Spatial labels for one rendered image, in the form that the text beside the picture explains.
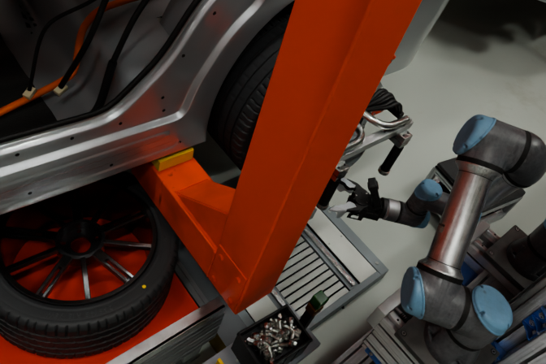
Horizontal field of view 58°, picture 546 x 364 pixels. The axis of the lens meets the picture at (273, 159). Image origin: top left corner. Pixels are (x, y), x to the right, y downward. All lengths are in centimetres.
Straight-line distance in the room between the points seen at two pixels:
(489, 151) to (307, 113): 51
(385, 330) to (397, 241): 124
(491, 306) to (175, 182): 103
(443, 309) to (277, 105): 64
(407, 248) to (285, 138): 180
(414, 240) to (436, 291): 155
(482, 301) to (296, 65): 74
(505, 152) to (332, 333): 131
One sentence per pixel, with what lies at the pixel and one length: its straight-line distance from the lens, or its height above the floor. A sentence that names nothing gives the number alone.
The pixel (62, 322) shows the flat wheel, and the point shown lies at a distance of 164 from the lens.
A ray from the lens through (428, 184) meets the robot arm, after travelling 164.
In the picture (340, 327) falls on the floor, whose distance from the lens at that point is 237.
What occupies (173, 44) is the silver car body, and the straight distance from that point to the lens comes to 145.
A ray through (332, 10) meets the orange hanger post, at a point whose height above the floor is 159.
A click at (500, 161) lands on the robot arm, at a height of 129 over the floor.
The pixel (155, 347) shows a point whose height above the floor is 39.
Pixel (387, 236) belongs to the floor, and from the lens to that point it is 276.
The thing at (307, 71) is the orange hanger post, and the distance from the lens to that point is 97.
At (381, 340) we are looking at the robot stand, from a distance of 160.
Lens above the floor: 199
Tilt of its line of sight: 44 degrees down
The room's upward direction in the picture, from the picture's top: 20 degrees clockwise
